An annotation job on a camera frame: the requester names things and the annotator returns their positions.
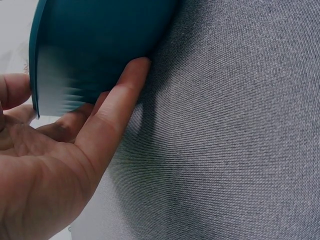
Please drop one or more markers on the teal book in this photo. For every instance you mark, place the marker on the teal book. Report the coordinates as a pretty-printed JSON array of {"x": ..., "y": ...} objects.
[{"x": 100, "y": 37}]

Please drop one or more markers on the person's left hand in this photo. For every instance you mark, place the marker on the person's left hand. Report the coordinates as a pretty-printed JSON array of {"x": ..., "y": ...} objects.
[{"x": 42, "y": 180}]

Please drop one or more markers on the person's left fingers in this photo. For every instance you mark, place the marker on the person's left fingers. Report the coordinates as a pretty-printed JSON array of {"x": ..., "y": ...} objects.
[{"x": 65, "y": 125}]

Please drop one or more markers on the person's left thumb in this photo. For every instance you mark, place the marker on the person's left thumb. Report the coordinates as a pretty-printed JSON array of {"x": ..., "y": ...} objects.
[{"x": 13, "y": 90}]

